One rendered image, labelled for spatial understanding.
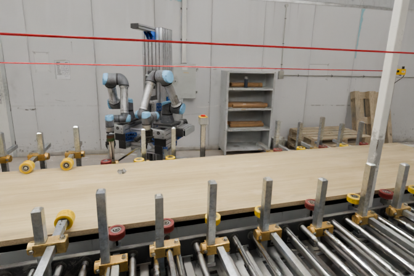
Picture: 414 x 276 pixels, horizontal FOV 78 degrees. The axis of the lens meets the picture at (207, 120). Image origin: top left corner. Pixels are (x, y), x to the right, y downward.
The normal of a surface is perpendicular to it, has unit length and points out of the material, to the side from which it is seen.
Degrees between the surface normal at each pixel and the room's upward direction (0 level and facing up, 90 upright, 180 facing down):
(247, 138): 90
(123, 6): 90
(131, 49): 90
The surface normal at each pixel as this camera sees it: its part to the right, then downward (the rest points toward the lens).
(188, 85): 0.19, 0.22
